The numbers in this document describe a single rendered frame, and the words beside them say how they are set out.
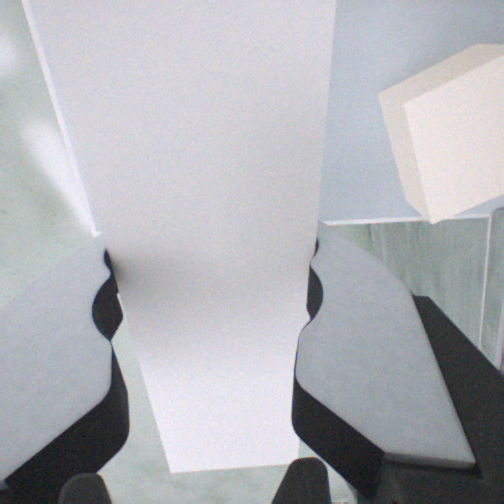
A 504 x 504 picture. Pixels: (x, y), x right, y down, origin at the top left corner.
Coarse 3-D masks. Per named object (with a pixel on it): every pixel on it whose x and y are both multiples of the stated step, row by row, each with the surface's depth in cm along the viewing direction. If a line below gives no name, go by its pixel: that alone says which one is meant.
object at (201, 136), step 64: (64, 0) 7; (128, 0) 7; (192, 0) 7; (256, 0) 7; (320, 0) 7; (64, 64) 8; (128, 64) 8; (192, 64) 8; (256, 64) 8; (320, 64) 8; (128, 128) 8; (192, 128) 8; (256, 128) 9; (320, 128) 9; (128, 192) 9; (192, 192) 9; (256, 192) 9; (128, 256) 10; (192, 256) 10; (256, 256) 10; (128, 320) 11; (192, 320) 12; (256, 320) 12; (192, 384) 13; (256, 384) 14; (192, 448) 16; (256, 448) 16
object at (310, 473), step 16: (304, 464) 5; (320, 464) 5; (80, 480) 5; (96, 480) 5; (288, 480) 5; (304, 480) 5; (320, 480) 5; (64, 496) 5; (80, 496) 5; (96, 496) 5; (288, 496) 5; (304, 496) 5; (320, 496) 5
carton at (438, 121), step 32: (448, 64) 39; (480, 64) 35; (384, 96) 41; (416, 96) 36; (448, 96) 36; (480, 96) 36; (416, 128) 38; (448, 128) 38; (480, 128) 38; (416, 160) 40; (448, 160) 40; (480, 160) 40; (416, 192) 45; (448, 192) 42; (480, 192) 42
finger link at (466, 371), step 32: (448, 320) 7; (448, 352) 7; (480, 352) 7; (448, 384) 6; (480, 384) 6; (480, 416) 6; (480, 448) 5; (384, 480) 5; (416, 480) 5; (448, 480) 5; (480, 480) 5
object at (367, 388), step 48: (336, 240) 10; (336, 288) 8; (384, 288) 8; (336, 336) 7; (384, 336) 7; (336, 384) 6; (384, 384) 6; (432, 384) 6; (336, 432) 6; (384, 432) 5; (432, 432) 5
